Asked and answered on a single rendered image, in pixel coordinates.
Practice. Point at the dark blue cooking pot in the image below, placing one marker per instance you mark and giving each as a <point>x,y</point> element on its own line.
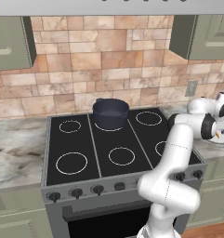
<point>110,112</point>

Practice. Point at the sage green cupboard door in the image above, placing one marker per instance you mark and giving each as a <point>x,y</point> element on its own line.
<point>17,226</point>
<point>214,204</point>

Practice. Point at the grey range hood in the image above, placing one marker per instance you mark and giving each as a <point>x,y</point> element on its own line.
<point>116,6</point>

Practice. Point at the black glass oven door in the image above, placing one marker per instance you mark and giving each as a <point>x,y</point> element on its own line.
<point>110,224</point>

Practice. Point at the grey stove with black hob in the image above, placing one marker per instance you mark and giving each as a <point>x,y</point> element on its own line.
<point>116,145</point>

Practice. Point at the sage green drawer front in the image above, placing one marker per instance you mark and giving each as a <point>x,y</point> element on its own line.
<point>220,169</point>
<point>17,201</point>

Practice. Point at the grey wall socket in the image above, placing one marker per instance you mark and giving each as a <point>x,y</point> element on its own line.
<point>191,88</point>

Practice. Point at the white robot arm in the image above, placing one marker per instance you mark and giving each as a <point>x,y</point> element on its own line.
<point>175,161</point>

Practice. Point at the sage green wall cupboard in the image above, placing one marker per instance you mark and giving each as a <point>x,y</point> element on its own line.
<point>9,37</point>
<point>206,37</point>

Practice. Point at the black stove knob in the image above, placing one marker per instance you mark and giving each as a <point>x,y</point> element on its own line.
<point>54,196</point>
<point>179,176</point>
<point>98,189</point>
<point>197,174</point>
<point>76,193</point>

